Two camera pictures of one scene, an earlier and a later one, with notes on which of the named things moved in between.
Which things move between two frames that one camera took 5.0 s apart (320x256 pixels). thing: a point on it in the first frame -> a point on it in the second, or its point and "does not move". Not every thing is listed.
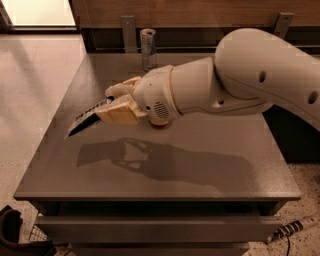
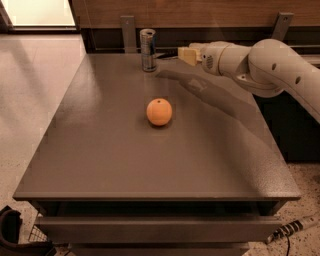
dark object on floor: (9, 237) does not move
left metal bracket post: (129, 34) does not move
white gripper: (154, 94) -> (209, 58)
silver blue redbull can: (148, 46) does not move
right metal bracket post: (283, 23) does not move
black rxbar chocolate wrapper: (87, 118) -> (167, 53)
